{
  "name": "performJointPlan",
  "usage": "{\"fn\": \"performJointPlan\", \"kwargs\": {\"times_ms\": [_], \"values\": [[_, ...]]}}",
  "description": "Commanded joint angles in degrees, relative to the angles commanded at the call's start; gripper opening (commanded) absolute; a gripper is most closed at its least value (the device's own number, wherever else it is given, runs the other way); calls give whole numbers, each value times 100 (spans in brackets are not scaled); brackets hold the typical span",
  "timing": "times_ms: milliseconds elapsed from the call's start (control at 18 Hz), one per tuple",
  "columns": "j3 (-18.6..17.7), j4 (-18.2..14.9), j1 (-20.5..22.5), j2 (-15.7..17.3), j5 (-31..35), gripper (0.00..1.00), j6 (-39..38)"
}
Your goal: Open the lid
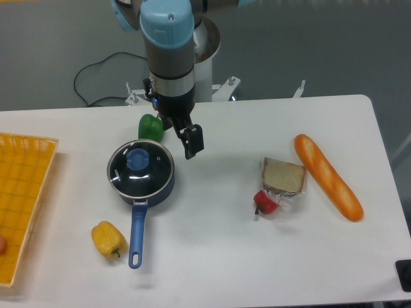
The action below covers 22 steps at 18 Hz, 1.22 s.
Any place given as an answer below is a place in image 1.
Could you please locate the wrapped bread slice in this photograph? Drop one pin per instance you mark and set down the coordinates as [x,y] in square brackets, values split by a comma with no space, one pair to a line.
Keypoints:
[283,182]

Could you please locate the yellow woven basket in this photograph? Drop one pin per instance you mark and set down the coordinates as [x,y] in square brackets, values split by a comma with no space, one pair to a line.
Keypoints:
[25,164]

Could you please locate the blue saucepan with handle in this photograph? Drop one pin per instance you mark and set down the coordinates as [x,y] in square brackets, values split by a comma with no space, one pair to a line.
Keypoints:
[140,208]

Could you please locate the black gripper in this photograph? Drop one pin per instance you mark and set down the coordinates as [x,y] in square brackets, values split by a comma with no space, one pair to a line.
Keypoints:
[174,111]

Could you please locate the yellow bell pepper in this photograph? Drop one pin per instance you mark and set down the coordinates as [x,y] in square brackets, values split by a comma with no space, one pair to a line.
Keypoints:
[108,240]

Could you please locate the orange baguette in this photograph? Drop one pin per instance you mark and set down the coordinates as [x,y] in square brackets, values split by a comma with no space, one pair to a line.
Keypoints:
[339,193]

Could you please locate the green bell pepper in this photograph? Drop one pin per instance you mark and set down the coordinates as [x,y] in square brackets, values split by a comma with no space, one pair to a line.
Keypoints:
[150,127]

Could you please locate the red bell pepper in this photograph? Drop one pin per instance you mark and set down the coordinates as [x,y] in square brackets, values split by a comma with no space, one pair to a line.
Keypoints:
[264,204]

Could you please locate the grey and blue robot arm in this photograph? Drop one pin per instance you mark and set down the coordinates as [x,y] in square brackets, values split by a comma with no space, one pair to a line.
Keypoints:
[180,44]

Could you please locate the black device at table edge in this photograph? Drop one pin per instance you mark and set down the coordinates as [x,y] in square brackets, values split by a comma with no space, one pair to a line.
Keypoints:
[403,268]

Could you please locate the glass pot lid blue knob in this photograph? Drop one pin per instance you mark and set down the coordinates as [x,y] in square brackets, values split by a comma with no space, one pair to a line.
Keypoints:
[141,169]

